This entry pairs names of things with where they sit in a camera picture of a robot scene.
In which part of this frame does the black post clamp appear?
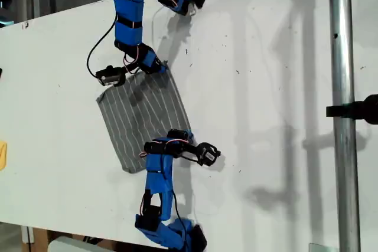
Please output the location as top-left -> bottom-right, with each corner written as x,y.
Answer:
325,94 -> 378,125

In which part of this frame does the wooden table support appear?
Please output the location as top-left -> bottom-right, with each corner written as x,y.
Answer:
31,227 -> 51,246

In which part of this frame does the white metal table leg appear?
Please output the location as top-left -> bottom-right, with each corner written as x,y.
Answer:
21,225 -> 34,244

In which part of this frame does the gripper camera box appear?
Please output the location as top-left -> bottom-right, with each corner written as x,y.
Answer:
195,142 -> 221,166
96,65 -> 127,88

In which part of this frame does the white box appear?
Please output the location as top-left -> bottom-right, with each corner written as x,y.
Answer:
47,235 -> 119,252

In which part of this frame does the steel post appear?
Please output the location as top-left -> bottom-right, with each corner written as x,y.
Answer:
327,0 -> 361,252

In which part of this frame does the camera black cable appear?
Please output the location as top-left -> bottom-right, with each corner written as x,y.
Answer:
172,191 -> 191,235
86,12 -> 118,77

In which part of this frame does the yellow object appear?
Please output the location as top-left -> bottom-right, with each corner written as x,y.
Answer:
0,140 -> 8,172

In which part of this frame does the grey white-striped towel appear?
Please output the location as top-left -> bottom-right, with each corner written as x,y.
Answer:
96,62 -> 193,175

